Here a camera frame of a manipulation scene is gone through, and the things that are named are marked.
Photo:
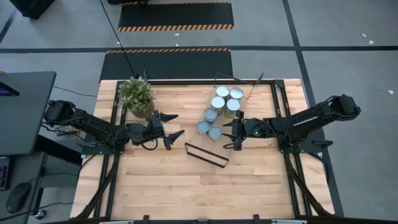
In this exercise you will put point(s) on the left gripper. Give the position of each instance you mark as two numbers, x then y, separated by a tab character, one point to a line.
155	130

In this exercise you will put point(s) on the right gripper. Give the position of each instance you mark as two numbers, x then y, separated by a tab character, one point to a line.
250	129

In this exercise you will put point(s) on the green peas polka-dot can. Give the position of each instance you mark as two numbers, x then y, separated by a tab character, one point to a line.
215	132

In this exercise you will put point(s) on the tin can with yellowish label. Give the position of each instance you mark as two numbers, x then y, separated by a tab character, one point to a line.
236	92
222	91
233	104
218	102

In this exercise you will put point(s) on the large carrot and peas can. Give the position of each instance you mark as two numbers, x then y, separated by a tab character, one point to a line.
211	114

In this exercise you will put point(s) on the white tomato label can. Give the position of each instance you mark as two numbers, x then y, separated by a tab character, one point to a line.
203	127

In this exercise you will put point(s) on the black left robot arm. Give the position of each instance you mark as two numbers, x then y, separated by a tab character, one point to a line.
93	126

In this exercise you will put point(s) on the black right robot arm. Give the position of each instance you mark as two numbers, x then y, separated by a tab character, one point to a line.
311	119

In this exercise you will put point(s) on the potted green plant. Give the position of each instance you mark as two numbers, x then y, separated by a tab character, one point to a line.
136	93

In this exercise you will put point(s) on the black hazard-striped floor mat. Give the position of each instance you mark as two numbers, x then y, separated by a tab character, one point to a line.
174	14
168	65

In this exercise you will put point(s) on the grey keyboard desk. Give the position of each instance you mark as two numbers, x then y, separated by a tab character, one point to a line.
26	165

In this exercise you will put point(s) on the black caster wheel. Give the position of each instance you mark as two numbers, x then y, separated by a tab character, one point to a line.
40	214

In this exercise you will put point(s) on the black computer mouse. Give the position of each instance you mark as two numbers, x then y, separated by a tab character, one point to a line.
18	196

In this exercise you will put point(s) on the black computer monitor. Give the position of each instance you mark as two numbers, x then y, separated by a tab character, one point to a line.
6	90

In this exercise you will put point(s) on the black keyboard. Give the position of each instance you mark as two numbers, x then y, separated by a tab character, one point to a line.
3	174

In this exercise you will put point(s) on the wooden shelf with black frame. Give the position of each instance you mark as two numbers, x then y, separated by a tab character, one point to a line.
200	140

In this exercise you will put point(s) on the black aluminium table frame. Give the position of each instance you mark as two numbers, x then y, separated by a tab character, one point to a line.
174	82

